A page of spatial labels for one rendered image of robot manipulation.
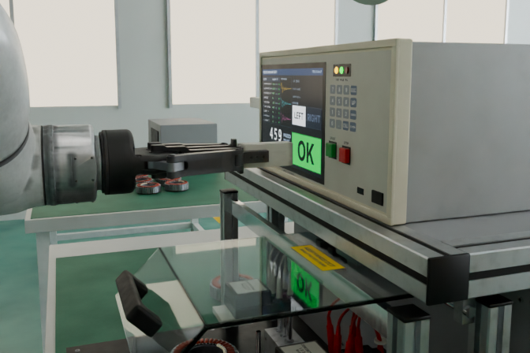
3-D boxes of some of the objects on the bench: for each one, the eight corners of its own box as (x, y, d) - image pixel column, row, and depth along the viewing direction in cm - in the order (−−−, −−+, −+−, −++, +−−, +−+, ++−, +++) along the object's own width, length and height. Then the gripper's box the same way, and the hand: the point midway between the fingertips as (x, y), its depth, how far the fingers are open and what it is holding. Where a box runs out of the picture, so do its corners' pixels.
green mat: (55, 354, 108) (55, 354, 108) (55, 258, 165) (55, 258, 165) (458, 291, 140) (458, 290, 140) (342, 228, 197) (342, 228, 197)
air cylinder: (278, 377, 96) (278, 347, 96) (263, 356, 103) (263, 328, 103) (305, 371, 98) (306, 341, 97) (289, 351, 105) (289, 324, 104)
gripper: (96, 183, 72) (272, 172, 79) (103, 207, 59) (311, 191, 67) (93, 124, 70) (272, 120, 78) (100, 136, 58) (311, 128, 66)
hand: (264, 154), depth 72 cm, fingers closed
